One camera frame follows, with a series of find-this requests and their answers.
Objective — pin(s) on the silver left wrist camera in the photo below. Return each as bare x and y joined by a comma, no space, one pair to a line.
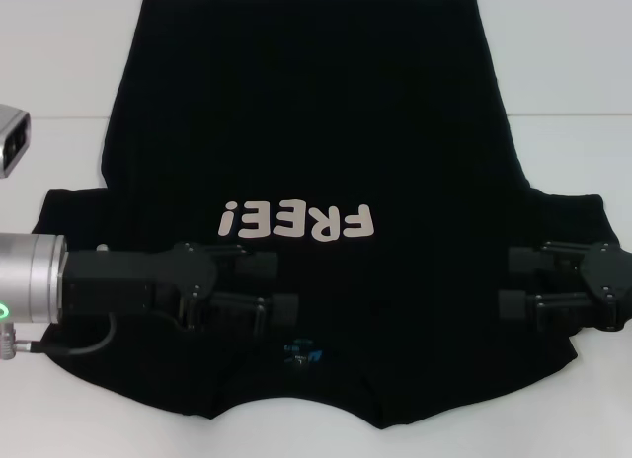
14,137

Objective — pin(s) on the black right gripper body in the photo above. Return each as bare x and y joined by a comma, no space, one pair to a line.
609,285

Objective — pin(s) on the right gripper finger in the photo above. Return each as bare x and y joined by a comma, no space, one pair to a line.
538,259
533,310

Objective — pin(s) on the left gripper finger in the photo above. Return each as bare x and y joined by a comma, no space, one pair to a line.
252,263
257,312

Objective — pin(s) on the black shirt with FREE print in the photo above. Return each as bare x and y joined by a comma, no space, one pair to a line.
316,132

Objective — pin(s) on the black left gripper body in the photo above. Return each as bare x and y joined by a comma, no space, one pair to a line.
113,280

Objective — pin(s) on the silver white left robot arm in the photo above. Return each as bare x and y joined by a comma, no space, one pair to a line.
29,280

